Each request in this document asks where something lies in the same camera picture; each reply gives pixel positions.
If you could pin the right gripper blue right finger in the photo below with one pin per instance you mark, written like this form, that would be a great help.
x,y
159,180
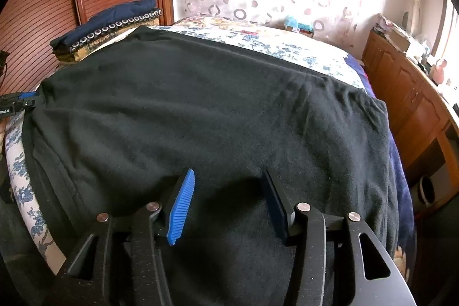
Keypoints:
x,y
280,208

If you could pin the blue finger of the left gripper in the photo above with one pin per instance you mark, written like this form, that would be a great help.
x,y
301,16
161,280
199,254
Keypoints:
x,y
29,99

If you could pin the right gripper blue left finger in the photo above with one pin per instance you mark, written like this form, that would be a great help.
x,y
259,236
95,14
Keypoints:
x,y
177,207

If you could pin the black garment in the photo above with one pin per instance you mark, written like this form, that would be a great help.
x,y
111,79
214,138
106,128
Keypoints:
x,y
115,131

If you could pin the patterned folded cloth stack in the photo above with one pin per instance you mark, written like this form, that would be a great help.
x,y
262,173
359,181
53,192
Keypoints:
x,y
89,43

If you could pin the dark blue blanket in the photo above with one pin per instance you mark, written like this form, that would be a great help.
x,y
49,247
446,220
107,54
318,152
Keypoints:
x,y
401,183

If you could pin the navy folded cloth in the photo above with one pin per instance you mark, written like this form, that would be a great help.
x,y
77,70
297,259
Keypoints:
x,y
106,17

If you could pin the blue floral white bedspread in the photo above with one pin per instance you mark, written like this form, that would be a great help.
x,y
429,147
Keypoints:
x,y
291,47

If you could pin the wooden sideboard cabinet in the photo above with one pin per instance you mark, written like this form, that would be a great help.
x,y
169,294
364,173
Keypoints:
x,y
424,127

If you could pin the teal tissue box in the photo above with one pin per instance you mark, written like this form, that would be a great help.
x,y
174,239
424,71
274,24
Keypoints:
x,y
293,25

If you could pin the pink ceramic jar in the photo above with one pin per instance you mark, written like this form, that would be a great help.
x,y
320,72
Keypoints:
x,y
437,72

